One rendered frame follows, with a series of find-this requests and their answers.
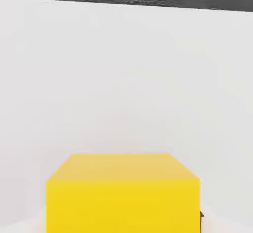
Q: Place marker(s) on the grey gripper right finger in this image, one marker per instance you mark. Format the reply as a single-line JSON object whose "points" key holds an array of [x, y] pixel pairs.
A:
{"points": [[202, 220]]}

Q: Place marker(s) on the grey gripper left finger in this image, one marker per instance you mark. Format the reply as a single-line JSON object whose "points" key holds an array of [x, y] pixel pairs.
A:
{"points": [[38, 227]]}

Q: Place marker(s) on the small yellow cube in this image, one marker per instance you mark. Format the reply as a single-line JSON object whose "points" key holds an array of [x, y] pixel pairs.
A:
{"points": [[122, 201]]}

